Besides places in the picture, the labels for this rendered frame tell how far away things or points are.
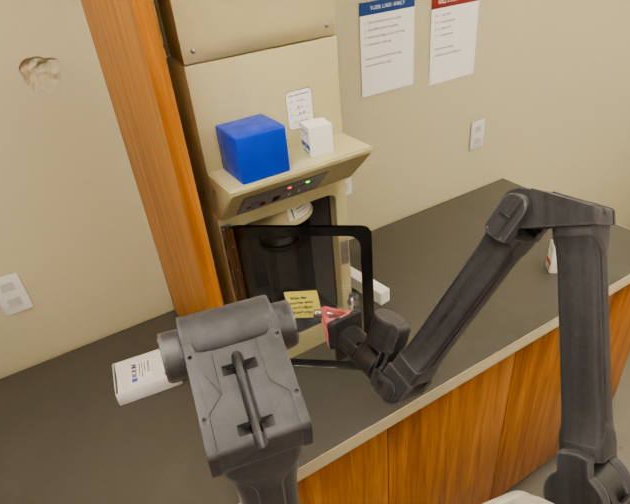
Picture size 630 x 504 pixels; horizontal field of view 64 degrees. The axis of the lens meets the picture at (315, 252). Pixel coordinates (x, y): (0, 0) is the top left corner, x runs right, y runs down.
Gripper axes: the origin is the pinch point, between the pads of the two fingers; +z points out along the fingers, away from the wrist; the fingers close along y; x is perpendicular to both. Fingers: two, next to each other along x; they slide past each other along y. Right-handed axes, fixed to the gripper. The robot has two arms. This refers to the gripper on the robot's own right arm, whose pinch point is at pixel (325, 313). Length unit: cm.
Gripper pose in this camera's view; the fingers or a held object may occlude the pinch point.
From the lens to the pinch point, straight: 109.1
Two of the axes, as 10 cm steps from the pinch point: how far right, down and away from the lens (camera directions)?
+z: -5.2, -4.3, 7.4
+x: -8.5, 3.4, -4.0
